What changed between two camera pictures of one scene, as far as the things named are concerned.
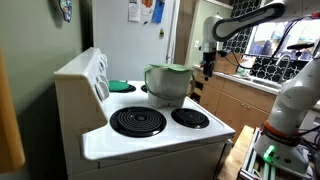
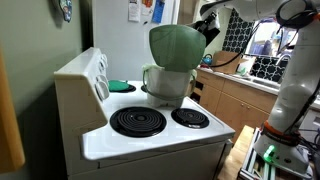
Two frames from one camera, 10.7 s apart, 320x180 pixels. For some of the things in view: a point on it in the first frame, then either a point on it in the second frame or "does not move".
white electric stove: (109, 131) does not move
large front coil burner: (138, 122) does not move
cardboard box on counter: (227, 64) does not move
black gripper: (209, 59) -> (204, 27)
